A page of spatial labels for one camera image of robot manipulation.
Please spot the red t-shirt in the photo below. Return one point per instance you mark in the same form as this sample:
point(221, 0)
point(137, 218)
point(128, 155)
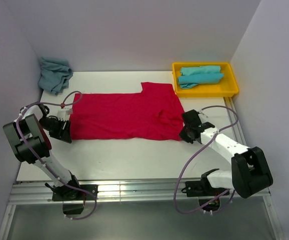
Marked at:
point(155, 113)

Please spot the yellow plastic bin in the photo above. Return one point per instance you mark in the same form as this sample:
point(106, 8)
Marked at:
point(227, 86)

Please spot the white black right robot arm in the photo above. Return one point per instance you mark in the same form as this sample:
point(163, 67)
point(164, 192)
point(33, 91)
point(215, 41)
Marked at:
point(249, 171)

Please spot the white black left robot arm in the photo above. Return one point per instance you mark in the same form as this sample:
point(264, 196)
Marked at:
point(28, 137)

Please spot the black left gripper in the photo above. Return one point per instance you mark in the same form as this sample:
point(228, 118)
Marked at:
point(65, 134)

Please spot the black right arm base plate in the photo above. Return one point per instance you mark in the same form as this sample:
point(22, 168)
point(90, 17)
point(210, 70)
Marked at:
point(200, 188)

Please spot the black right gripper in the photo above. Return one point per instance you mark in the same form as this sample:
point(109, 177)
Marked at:
point(183, 135)

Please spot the crumpled grey-blue t-shirt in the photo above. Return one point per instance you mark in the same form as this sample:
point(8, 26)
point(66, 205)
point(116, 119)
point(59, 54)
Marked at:
point(55, 74)

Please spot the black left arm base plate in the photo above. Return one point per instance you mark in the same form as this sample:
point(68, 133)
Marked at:
point(64, 193)

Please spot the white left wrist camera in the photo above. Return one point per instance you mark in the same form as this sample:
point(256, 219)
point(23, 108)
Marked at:
point(63, 114)

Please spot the rolled teal t-shirt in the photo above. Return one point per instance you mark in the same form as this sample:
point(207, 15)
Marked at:
point(207, 69)
point(190, 81)

